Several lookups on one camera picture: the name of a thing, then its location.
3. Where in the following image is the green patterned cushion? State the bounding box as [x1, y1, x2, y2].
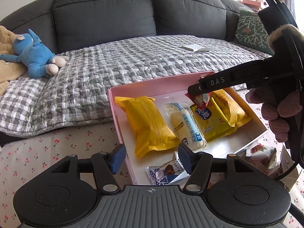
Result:
[234, 10, 274, 55]

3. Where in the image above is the yellow ridged snack packet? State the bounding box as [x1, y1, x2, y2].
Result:
[115, 96, 180, 158]

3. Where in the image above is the white paper pad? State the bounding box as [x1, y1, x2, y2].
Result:
[181, 44, 211, 52]

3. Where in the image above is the pink cardboard box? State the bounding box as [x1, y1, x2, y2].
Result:
[109, 72, 266, 185]

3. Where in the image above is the yellow maple sandwich packet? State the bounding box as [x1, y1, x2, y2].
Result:
[212, 89, 251, 129]

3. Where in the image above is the cherry print tablecloth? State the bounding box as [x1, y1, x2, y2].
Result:
[1, 122, 303, 227]

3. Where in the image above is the small truffle chocolate packet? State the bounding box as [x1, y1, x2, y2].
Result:
[146, 151, 190, 188]

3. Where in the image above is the yellow blue biscuit packet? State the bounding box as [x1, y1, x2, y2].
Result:
[190, 97, 236, 143]

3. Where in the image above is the blue white roll packet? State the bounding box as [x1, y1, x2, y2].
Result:
[164, 102, 207, 151]

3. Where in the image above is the grey checkered quilt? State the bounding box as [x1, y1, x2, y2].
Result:
[1, 35, 268, 138]

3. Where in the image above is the beige fleece blanket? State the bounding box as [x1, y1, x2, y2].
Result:
[0, 26, 27, 96]

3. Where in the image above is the large white snack bag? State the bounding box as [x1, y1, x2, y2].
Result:
[239, 143, 294, 179]

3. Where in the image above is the dark grey sofa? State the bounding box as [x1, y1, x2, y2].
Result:
[1, 0, 246, 53]

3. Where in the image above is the blue plush toy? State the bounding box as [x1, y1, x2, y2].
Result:
[1, 29, 69, 78]

